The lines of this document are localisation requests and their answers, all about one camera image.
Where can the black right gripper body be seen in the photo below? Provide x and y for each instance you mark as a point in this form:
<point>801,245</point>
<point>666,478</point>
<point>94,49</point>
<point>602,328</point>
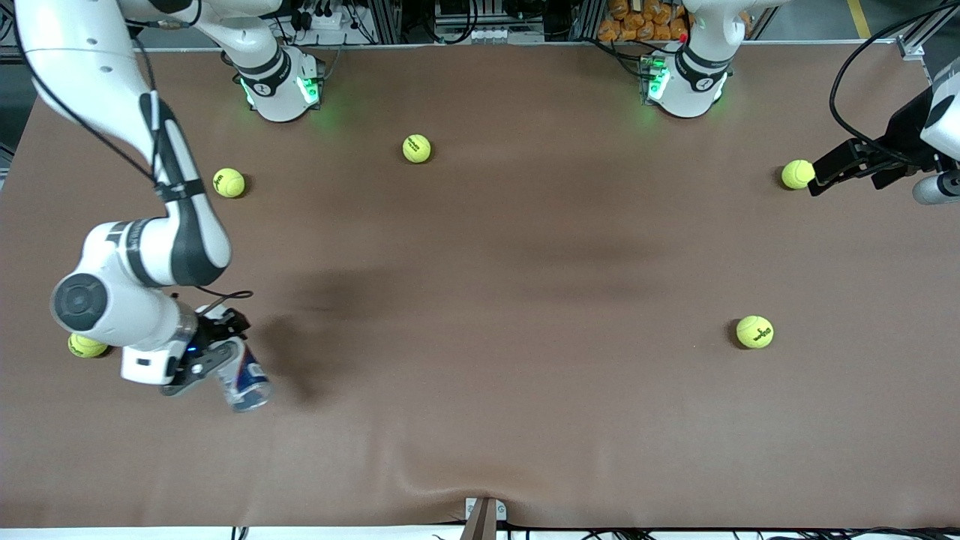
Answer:
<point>218,325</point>

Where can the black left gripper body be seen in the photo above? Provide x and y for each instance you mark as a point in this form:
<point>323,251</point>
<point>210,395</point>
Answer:
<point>904,132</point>

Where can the white blue tennis ball can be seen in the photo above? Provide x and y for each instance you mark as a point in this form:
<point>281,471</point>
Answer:
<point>247,382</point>

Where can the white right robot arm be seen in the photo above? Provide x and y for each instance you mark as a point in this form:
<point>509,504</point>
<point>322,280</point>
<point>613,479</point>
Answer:
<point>112,247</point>

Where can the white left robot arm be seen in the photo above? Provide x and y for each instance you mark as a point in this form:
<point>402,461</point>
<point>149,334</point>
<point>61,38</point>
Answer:
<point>694,82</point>

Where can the yellow-green tennis ball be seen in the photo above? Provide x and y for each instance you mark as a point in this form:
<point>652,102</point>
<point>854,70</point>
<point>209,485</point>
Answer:
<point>754,331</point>
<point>416,148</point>
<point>229,182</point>
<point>797,174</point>
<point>84,348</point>

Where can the base connector box green light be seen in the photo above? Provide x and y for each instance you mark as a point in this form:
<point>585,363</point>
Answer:
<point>654,79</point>
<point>311,86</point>

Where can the pile of orange objects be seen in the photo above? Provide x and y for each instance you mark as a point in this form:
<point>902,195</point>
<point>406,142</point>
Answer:
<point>637,22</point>

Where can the brown table cloth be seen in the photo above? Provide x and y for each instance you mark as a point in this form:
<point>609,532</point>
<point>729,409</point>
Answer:
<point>480,420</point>

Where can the white power strip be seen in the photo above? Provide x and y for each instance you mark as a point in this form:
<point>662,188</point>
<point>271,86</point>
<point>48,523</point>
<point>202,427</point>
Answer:
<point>322,20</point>

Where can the white terminal strip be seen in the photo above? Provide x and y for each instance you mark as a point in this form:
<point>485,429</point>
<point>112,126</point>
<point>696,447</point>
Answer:
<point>495,34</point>

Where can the aluminium frame strut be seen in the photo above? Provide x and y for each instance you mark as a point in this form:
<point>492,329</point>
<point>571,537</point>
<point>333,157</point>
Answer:
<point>926,26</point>

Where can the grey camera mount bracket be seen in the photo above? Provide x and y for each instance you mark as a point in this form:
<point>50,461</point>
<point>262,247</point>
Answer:
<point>484,521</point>

